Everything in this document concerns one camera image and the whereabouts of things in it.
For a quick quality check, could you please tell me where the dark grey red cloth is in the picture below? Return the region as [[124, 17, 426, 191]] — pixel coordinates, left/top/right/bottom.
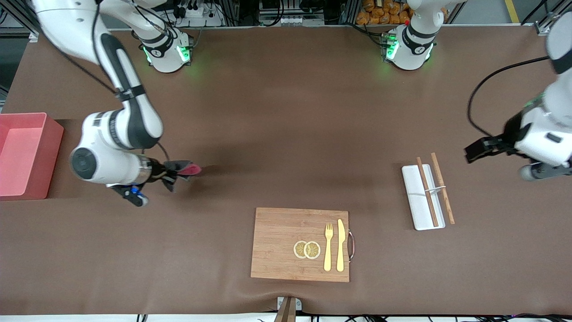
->
[[162, 160, 202, 193]]

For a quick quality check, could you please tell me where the white power strip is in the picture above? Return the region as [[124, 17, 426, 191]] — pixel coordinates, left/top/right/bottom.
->
[[261, 15, 325, 27], [172, 0, 224, 27]]

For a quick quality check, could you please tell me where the wooden cutting board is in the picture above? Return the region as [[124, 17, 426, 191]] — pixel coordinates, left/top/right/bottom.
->
[[250, 207, 356, 283]]

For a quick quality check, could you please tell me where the aluminium frame post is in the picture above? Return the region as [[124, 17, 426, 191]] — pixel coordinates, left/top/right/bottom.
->
[[0, 0, 41, 34]]

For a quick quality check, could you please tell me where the pile of orange buns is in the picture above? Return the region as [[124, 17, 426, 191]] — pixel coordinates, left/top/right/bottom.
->
[[356, 0, 414, 25]]

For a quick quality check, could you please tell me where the brown wooden bar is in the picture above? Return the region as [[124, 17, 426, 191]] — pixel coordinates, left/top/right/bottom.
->
[[273, 297, 297, 322]]

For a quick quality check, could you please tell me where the yellow knife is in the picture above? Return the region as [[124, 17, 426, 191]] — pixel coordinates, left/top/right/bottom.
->
[[336, 219, 346, 272]]

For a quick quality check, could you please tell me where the pink plastic bin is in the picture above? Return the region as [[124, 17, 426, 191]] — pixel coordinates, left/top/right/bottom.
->
[[0, 112, 64, 200]]

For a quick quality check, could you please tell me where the yellow fork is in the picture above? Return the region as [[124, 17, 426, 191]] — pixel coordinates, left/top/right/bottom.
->
[[324, 222, 334, 272]]

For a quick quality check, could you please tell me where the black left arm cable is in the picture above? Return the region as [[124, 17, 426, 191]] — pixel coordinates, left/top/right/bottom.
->
[[467, 55, 551, 137]]

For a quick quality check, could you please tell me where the grey metal bracket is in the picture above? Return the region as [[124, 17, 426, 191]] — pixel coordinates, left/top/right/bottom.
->
[[276, 297, 303, 312]]

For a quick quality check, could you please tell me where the white rectangular tray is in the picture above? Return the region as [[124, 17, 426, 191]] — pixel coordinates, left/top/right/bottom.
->
[[401, 164, 446, 231]]

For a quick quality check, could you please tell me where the light brown chopstick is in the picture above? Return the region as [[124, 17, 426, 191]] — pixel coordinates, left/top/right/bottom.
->
[[430, 153, 455, 225]]

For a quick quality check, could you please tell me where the dark brown chopstick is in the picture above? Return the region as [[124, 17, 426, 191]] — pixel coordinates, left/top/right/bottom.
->
[[416, 157, 440, 228]]

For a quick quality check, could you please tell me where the brown table mat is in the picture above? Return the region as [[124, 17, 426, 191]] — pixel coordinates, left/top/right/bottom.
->
[[0, 25, 572, 316]]

